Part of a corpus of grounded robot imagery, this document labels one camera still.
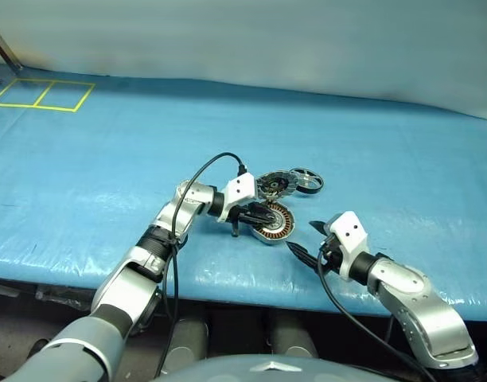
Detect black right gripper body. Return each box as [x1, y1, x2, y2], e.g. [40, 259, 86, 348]
[316, 232, 344, 275]

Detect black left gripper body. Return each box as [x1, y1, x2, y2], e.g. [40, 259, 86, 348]
[229, 204, 255, 227]

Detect silver motor housing copper windings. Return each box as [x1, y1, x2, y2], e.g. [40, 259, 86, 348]
[249, 202, 297, 246]

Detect silver round motor lid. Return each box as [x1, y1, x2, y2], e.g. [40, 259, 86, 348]
[254, 170, 298, 201]

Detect black spoked rotor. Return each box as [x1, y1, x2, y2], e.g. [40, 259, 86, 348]
[287, 167, 325, 197]

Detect grey rounded cylinder shape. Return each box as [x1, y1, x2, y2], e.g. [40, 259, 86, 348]
[268, 312, 319, 359]
[169, 317, 209, 366]

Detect grey robot torso shell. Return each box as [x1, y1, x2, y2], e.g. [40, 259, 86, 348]
[158, 353, 390, 382]

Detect yellow tape grid marking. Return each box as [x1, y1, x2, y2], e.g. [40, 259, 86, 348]
[0, 77, 96, 114]

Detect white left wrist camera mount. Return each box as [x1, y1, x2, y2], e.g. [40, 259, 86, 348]
[220, 173, 257, 222]

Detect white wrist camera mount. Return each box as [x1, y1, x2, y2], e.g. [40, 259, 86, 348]
[326, 212, 370, 282]
[220, 173, 257, 222]

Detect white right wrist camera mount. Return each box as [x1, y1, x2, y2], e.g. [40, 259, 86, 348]
[326, 212, 370, 282]

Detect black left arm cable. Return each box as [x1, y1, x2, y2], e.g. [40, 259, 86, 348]
[154, 152, 249, 379]

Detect grey metal post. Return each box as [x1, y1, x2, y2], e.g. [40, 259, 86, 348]
[0, 18, 24, 72]

